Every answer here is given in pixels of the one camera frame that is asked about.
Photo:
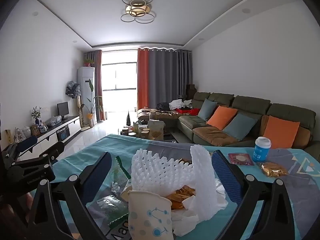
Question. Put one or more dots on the crystal ship ornament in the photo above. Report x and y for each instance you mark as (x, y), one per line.
(19, 135)

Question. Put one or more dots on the green sectional sofa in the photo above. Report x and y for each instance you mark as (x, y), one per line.
(250, 103)

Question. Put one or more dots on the teal printed tablecloth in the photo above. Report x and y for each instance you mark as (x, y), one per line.
(262, 205)

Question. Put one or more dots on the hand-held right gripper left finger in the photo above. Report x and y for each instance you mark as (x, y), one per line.
(100, 173)

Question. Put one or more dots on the orange and grey curtain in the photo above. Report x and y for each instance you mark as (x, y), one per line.
(162, 77)

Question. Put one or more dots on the grey and red curtain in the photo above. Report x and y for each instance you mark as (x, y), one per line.
(96, 85)

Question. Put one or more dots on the red cloth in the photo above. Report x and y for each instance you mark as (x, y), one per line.
(188, 111)

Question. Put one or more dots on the large window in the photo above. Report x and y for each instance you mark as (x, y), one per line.
(120, 72)

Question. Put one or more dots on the black glass coffee table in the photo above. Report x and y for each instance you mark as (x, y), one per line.
(172, 137)

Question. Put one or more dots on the white tissue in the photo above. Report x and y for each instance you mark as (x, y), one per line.
(220, 192)
(185, 221)

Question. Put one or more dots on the white standing air conditioner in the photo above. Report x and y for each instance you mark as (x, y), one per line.
(83, 85)

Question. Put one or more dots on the clear green-printed plastic bag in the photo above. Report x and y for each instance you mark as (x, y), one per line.
(110, 202)

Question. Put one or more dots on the group of food jars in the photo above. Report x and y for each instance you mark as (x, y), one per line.
(140, 130)

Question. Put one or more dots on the tall leafy floor plant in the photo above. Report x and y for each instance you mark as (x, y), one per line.
(91, 105)

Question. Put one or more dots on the framed picture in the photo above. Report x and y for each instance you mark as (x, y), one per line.
(35, 130)

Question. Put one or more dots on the vase with leafy branches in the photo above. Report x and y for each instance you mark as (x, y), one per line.
(36, 113)

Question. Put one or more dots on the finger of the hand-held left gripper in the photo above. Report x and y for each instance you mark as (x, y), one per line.
(55, 150)
(27, 143)

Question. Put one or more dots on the blue cup white lid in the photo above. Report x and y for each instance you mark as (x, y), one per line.
(261, 151)

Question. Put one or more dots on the orange pillow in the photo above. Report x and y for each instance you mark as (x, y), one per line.
(221, 117)
(281, 131)

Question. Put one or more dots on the crumpled clear plastic bag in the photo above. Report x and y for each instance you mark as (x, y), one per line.
(54, 120)

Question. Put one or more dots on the blue white ceramic jar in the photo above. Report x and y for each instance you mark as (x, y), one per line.
(43, 127)

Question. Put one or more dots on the black bag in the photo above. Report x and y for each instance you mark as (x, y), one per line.
(163, 106)

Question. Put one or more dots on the patterned paper cup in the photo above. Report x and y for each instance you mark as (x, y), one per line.
(150, 217)

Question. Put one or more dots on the small potted plant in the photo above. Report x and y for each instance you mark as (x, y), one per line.
(88, 62)

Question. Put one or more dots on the grey-blue pillow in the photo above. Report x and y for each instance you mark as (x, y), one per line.
(240, 127)
(207, 110)

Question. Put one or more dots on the red flat packet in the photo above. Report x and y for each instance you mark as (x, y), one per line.
(241, 158)

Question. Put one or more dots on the white clothes pile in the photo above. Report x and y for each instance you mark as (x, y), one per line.
(180, 104)

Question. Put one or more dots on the white TV cabinet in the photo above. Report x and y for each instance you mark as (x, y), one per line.
(72, 127)

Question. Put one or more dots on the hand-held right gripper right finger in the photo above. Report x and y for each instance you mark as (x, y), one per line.
(225, 177)

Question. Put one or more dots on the recessed ceiling light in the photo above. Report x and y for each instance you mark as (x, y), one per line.
(246, 11)
(35, 13)

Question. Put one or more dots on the white foam fruit net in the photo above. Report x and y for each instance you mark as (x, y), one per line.
(160, 170)

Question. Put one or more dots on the yellow gift box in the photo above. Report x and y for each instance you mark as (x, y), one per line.
(8, 136)

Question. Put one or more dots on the black monitor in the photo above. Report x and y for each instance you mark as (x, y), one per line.
(63, 108)

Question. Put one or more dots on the covered standing fan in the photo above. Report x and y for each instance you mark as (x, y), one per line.
(72, 88)

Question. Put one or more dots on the orange peel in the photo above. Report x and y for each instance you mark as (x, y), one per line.
(180, 196)

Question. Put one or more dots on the glass jar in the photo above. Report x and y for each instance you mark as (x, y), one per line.
(26, 132)

